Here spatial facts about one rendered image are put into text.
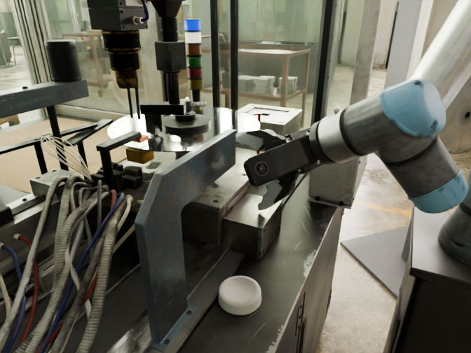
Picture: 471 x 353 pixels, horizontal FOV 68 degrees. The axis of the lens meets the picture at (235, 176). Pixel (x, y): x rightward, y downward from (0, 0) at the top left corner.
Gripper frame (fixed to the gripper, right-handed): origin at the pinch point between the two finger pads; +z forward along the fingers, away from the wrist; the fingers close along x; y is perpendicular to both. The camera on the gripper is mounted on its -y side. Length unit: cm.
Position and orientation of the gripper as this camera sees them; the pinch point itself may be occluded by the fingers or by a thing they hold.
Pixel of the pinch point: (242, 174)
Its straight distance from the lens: 67.7
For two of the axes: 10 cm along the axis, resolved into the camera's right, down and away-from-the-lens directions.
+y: 7.1, -2.8, 6.5
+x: -3.7, -9.3, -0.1
